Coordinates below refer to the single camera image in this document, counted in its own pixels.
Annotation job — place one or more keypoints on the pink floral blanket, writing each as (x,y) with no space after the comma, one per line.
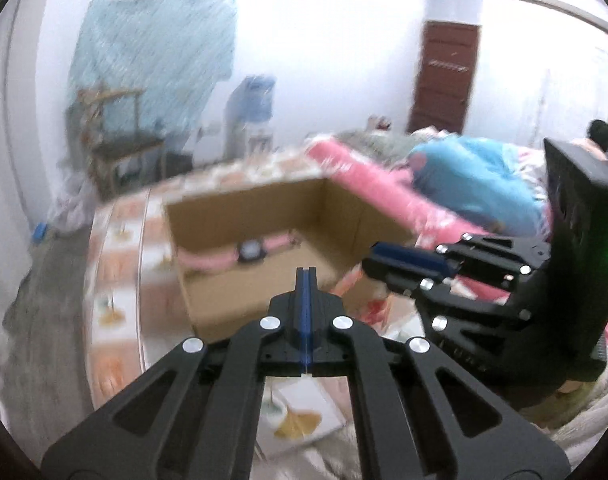
(384,180)

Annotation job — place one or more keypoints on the teal patterned wall cloth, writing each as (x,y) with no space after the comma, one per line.
(149,45)

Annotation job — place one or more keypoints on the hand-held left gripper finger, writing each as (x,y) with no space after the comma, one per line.
(311,330)
(302,320)

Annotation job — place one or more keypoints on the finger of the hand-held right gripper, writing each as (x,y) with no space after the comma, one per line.
(409,255)
(399,277)

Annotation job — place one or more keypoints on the clear plastic bags pile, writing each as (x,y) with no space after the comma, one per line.
(71,205)

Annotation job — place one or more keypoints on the brown wooden door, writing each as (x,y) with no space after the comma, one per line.
(444,75)

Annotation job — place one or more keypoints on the grey knitted blanket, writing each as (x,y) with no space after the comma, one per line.
(379,142)

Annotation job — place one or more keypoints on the cardboard box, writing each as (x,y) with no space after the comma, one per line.
(219,305)

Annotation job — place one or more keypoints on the wooden chair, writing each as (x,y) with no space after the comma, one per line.
(129,147)

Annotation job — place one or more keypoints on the small blue floor object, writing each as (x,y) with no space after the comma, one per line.
(39,232)

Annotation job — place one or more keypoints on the black bin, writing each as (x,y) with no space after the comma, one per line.
(176,165)

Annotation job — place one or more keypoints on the tile patterned table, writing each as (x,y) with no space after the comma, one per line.
(119,270)

